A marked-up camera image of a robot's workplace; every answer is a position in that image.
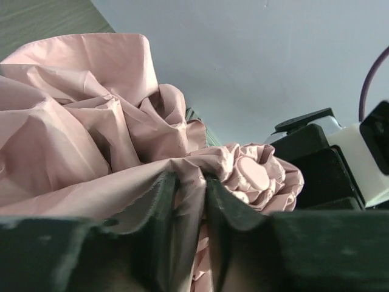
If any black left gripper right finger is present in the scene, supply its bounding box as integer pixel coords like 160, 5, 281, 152
205, 176, 388, 291

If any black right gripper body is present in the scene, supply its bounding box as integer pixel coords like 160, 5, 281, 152
269, 108, 365, 210

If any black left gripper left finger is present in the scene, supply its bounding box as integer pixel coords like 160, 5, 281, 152
1, 173, 177, 291

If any pink folding umbrella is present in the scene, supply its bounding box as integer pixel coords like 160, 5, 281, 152
1, 33, 304, 291

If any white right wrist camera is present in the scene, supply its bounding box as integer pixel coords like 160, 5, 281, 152
326, 100, 389, 207

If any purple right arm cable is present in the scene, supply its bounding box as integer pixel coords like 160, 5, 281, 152
358, 45, 389, 122

